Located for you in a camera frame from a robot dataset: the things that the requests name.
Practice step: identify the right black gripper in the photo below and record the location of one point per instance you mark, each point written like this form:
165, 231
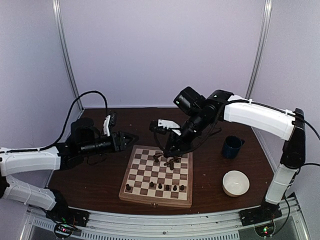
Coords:
178, 143

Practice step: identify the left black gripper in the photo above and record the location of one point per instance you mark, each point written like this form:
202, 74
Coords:
118, 144

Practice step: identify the wooden chess board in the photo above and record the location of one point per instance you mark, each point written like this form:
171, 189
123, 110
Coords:
142, 170

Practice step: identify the dark pawn chess piece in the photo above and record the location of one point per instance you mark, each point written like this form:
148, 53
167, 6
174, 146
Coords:
128, 187

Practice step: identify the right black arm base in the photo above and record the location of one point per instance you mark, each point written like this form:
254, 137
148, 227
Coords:
262, 218

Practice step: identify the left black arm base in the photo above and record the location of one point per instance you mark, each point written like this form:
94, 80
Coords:
65, 216

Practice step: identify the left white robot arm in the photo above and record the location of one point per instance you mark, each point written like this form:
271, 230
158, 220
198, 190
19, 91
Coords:
16, 161

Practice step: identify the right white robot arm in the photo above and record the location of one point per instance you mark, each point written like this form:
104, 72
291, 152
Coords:
286, 127

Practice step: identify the pile of dark chess pieces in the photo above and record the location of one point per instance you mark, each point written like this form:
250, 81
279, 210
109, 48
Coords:
170, 163

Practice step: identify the dark blue mug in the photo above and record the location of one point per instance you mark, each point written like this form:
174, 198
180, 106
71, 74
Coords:
231, 146

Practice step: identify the white bowl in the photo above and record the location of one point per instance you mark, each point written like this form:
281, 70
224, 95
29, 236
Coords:
235, 183

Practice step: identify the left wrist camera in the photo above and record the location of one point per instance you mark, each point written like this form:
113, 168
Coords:
109, 123

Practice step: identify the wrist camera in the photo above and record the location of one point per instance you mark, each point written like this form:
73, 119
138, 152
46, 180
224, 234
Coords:
109, 123
162, 126

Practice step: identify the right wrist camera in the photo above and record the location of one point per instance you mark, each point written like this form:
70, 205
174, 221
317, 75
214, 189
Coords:
162, 126

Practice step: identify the right aluminium frame post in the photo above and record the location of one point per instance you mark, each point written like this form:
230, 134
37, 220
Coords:
263, 35

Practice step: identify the aluminium frame post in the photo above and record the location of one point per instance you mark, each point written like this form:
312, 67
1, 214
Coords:
62, 38
263, 35

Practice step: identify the front aluminium rail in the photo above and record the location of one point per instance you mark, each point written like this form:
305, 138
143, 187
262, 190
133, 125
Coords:
224, 225

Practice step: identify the left aluminium frame post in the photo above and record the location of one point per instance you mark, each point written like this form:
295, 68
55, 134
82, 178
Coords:
62, 38

